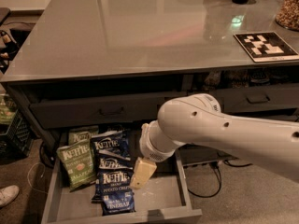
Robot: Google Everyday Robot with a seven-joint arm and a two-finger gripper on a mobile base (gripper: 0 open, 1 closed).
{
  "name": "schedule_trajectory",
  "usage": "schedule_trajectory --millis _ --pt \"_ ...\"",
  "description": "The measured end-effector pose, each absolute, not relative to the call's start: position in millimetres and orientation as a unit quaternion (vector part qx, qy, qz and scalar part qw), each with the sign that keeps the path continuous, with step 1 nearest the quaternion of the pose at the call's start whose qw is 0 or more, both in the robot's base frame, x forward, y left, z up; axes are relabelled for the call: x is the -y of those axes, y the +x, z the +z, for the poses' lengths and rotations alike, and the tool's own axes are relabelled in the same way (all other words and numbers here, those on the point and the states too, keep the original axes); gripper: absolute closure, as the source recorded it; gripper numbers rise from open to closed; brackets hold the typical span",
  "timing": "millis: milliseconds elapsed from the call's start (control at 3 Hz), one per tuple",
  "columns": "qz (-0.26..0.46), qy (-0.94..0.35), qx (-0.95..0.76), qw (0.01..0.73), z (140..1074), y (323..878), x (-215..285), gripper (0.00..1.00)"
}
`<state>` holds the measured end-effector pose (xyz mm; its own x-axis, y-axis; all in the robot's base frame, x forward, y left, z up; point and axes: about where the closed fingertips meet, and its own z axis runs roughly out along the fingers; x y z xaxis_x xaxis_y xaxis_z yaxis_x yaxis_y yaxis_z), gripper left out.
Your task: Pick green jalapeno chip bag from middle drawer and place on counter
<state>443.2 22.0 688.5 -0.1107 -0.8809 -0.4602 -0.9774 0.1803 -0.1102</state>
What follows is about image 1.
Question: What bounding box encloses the rear blue chip bag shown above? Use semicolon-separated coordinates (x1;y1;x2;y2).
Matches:
91;131;130;160

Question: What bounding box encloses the grey top right drawer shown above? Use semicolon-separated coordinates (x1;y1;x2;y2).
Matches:
210;84;299;113

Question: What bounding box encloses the grey top left drawer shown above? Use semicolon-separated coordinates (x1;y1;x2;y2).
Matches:
30;91;187;129

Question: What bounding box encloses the green bag in crate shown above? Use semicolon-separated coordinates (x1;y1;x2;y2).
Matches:
0;93;17;125

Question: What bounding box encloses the thin white cable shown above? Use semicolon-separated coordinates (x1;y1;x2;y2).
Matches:
26;161;50;195

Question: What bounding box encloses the front blue vinegar chip bag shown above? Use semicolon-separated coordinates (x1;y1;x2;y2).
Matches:
98;169;135;216

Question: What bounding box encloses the glass jar of snacks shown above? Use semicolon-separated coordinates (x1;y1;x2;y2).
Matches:
276;0;299;31

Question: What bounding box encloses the green jalapeno chip bag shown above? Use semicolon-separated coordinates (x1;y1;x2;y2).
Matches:
57;140;96;191

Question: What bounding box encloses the white shoe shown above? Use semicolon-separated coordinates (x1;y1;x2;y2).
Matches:
0;185;20;207

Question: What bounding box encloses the grey cabinet with counter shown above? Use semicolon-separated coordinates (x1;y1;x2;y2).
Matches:
0;0;299;224

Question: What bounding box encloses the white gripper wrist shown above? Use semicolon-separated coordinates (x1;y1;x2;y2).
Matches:
130;120;184;189

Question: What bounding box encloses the middle blue chip bag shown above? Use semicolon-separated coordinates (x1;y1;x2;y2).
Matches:
92;155;134;203

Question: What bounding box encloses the open grey middle drawer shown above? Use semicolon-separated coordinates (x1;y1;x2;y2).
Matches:
40;122;203;224

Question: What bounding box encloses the black white fiducial marker board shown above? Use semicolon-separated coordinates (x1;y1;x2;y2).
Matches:
234;32;299;63

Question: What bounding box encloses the black power cable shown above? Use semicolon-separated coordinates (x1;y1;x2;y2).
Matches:
186;159;253;199

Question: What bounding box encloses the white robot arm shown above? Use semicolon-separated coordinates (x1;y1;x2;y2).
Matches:
130;93;299;189

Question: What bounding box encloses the black plastic crate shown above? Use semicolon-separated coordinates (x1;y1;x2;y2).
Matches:
0;111;34;159

